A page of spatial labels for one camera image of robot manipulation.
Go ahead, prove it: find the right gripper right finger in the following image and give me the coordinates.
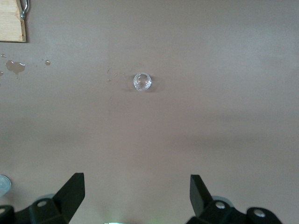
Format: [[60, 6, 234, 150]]
[[186, 174, 284, 224]]

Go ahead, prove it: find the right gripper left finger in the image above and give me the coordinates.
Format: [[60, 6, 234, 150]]
[[0, 172, 85, 224]]

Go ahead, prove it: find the clear glass shaker cup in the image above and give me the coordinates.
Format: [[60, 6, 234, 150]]
[[133, 72, 153, 92]]

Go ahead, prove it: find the wooden cutting board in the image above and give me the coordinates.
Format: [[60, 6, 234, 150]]
[[0, 0, 30, 43]]

